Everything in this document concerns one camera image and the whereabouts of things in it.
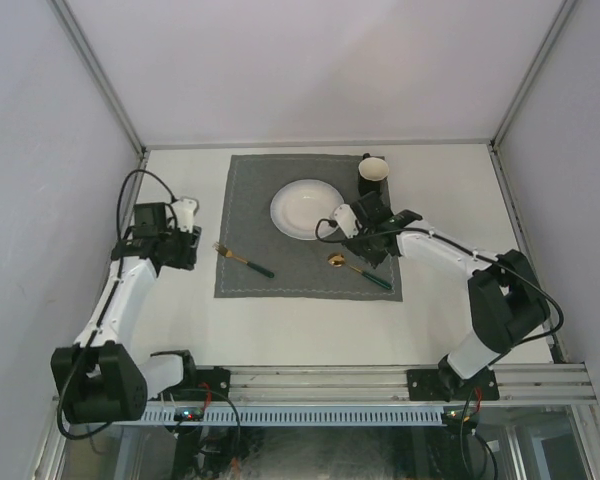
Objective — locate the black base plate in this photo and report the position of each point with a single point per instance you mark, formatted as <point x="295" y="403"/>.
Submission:
<point x="217" y="380"/>
<point x="430" y="384"/>

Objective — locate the grey cloth napkin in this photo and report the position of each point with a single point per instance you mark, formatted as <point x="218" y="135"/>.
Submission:
<point x="265" y="262"/>

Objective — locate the white bowl plate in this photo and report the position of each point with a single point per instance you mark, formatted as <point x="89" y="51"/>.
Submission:
<point x="297" y="208"/>

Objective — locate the gold fork green handle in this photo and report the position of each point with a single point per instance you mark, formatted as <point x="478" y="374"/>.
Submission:
<point x="227" y="253"/>

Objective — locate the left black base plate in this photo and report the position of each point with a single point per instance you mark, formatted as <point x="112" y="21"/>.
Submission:
<point x="217" y="380"/>

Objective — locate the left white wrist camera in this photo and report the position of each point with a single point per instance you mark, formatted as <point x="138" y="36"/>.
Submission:
<point x="185" y="209"/>

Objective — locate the blue slotted cable duct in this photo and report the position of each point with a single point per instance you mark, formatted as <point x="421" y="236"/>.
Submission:
<point x="297" y="416"/>

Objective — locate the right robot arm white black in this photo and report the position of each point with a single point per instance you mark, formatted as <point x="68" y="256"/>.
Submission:
<point x="508" y="307"/>

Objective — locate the aluminium front rail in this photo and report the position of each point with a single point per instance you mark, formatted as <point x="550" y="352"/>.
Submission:
<point x="519" y="385"/>

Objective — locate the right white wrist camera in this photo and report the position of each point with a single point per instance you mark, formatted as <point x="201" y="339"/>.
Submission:
<point x="346" y="220"/>

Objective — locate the gold spoon green handle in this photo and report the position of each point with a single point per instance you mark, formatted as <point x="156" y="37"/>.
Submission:
<point x="338" y="260"/>

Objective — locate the dark mug cream inside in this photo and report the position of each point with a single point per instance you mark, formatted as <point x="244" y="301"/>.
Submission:
<point x="372" y="174"/>

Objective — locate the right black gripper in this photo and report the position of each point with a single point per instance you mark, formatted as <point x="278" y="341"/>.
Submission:
<point x="374" y="259"/>

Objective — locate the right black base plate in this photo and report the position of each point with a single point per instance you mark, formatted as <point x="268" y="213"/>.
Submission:
<point x="430" y="384"/>

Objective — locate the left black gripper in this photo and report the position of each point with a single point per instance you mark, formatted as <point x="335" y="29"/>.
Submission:
<point x="188" y="259"/>

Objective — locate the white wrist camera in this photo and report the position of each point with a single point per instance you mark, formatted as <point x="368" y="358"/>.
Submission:
<point x="346" y="220"/>
<point x="185" y="209"/>

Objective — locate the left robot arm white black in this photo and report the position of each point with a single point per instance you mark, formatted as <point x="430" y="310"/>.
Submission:
<point x="98" y="381"/>

